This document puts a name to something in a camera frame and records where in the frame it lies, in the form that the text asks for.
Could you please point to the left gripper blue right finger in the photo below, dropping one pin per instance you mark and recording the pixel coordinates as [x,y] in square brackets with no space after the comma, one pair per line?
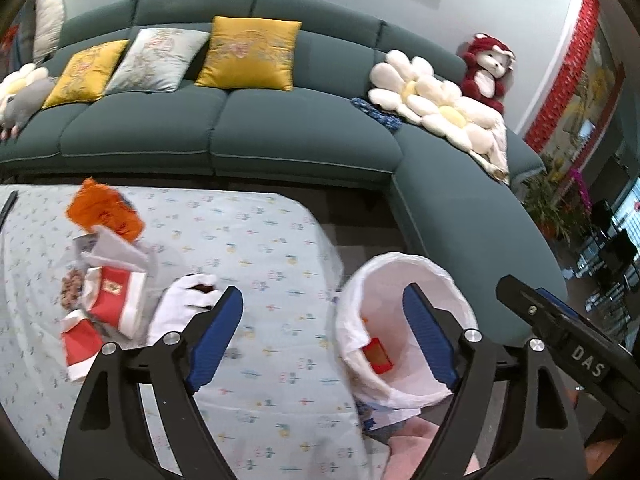
[436,347]

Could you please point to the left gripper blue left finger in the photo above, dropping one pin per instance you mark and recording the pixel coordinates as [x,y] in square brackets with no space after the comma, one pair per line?
[208,335]

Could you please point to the orange snack bag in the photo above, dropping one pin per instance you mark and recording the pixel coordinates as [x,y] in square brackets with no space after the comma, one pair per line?
[98,204]
[375,351]

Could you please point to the red white carton piece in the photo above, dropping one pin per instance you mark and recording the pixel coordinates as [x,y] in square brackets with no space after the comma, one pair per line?
[82,342]

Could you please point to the white tissue paper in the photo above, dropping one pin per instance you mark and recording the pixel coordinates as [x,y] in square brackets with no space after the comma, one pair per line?
[103,247]

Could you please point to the pink dotted scrunchie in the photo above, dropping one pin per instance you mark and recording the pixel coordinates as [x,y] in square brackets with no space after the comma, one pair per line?
[71,288]

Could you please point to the trash bin with white bag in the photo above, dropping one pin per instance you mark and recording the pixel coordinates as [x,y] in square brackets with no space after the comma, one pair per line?
[375,291]

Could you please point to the floral light blue tablecloth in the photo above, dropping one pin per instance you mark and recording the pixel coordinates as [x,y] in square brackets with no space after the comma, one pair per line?
[279,406]

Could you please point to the pink blanket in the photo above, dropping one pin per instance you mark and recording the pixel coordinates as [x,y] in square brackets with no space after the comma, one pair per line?
[408,446]

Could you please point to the potted plant with flowers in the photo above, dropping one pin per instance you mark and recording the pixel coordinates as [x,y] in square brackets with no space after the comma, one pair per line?
[559,204]

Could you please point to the cream quilted blanket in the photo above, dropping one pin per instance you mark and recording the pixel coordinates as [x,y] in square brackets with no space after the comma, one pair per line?
[492,152]

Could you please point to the blue patterned cloth on sofa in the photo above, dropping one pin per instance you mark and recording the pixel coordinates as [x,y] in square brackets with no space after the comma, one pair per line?
[390,121]

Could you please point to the black remote control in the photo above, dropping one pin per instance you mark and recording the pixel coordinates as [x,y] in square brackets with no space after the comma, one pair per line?
[7,207]

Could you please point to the dark green curved sofa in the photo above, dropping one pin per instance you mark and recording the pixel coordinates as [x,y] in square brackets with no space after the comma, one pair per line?
[446,206]

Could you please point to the cream daisy flower pillow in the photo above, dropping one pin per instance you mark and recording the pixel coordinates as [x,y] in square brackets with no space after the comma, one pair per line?
[410,80]

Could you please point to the pale grey embroidered cushion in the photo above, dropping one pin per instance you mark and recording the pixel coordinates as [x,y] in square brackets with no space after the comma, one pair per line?
[157,60]

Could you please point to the red monkey plush toy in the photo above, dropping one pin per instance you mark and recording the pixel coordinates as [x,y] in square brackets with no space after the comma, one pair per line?
[488,61]

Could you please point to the large yellow embroidered cushion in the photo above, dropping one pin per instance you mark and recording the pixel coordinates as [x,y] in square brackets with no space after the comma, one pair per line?
[250,53]

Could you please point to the small yellow embroidered cushion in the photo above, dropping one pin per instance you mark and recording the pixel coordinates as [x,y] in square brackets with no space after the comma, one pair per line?
[86,75]

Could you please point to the grey animal plush toy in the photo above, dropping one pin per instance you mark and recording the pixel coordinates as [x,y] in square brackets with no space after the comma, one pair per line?
[23,105]

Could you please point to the small daisy pillow left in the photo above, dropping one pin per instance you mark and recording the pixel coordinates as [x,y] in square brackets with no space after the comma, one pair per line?
[20,79]

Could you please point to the white long plush toy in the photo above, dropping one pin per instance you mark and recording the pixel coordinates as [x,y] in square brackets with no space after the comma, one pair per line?
[49,20]

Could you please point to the red decorative wall banner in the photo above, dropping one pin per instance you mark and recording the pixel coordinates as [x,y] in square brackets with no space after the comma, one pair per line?
[574,61]

